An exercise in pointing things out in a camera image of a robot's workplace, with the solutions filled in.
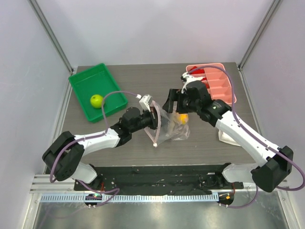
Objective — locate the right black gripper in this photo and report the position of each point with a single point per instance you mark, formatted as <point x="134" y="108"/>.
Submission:
<point x="177" y="102"/>

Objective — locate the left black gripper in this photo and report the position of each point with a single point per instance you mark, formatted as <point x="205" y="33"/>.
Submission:
<point x="154" y="118"/>

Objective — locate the clear zip top bag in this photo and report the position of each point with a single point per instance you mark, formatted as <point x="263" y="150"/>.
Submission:
<point x="169" y="128"/>

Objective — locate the yellow fake fruit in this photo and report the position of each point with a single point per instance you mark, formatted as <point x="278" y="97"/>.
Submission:
<point x="183" y="118"/>

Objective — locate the green fake fruit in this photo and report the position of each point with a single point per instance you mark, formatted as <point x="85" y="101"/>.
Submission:
<point x="96" y="101"/>

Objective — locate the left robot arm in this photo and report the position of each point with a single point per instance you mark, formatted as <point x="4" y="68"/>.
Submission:
<point x="63" y="157"/>

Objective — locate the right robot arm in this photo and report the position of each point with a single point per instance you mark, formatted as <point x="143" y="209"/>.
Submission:
<point x="269" y="169"/>

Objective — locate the red fake food piece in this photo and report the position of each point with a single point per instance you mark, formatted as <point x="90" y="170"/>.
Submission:
<point x="197" y="70"/>

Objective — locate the pink compartment tray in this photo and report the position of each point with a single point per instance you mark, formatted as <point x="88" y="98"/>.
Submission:
<point x="217" y="83"/>

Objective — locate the white cloth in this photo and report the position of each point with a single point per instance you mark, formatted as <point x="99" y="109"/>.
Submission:
<point x="225" y="138"/>

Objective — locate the green plastic tray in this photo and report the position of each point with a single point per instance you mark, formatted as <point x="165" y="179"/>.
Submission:
<point x="97" y="80"/>

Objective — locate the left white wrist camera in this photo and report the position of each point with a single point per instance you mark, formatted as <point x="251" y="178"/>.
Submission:
<point x="144" y="101"/>

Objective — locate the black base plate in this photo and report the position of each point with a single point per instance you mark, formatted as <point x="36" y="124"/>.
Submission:
<point x="205" y="176"/>

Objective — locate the aluminium front rail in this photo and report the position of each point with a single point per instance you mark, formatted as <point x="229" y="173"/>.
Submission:
<point x="73" y="191"/>

